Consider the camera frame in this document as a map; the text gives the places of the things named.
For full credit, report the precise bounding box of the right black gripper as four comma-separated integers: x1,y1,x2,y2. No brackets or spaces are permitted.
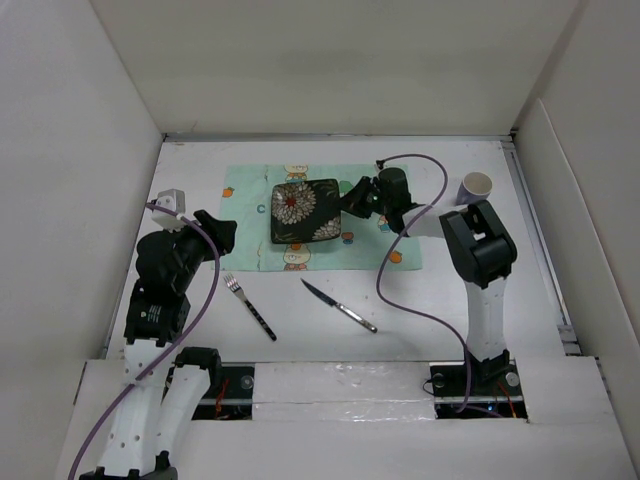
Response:
332,175,392,218

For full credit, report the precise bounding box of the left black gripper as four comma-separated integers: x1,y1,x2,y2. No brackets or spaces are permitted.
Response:
166,209,235,290

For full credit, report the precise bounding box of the green cartoon print cloth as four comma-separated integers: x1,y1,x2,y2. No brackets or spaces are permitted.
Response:
220,164,396,272

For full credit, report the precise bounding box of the steel fork black handle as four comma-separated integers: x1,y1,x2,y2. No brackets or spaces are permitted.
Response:
224,274,277,342

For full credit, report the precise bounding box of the black floral square plate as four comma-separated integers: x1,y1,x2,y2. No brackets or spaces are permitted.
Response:
270,179,342,245

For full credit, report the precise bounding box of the purple mug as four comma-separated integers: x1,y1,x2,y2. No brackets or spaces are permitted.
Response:
456,172,493,205

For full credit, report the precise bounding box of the steel knife patterned handle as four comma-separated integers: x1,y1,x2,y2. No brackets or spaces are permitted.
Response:
301,279,378,334

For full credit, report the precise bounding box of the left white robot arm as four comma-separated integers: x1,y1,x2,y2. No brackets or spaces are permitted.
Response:
68,205,237,479

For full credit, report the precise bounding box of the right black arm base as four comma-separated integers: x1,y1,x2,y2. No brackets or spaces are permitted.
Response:
422,362,528,420

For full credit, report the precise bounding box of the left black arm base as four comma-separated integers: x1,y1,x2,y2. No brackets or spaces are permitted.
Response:
192,364,255,421

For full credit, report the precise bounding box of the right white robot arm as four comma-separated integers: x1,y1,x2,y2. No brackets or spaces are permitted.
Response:
340,168,517,394

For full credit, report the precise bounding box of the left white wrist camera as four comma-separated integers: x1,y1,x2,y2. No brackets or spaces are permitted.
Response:
147,189,186,232

